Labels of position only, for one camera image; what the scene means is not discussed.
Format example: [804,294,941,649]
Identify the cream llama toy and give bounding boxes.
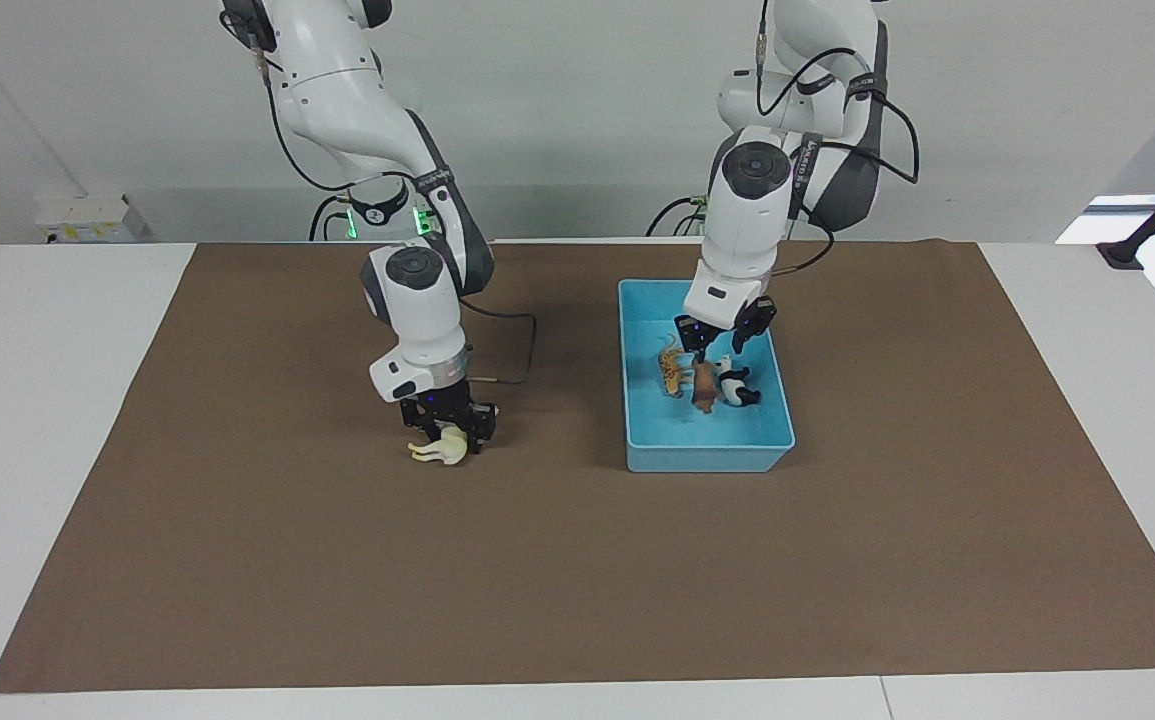
[408,404,501,467]

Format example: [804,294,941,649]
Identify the orange striped tiger toy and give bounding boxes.
[656,335,690,400]

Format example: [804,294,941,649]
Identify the brown lion toy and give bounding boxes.
[689,360,721,415]

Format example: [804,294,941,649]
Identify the black and white panda toy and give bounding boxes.
[714,355,764,409]

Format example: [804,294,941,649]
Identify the light blue storage box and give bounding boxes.
[618,278,797,475]

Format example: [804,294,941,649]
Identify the brown table mat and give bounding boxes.
[0,238,1155,695]

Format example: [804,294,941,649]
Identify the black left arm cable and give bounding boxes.
[755,0,922,279]

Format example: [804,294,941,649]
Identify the white wall socket box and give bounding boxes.
[34,194,151,245]

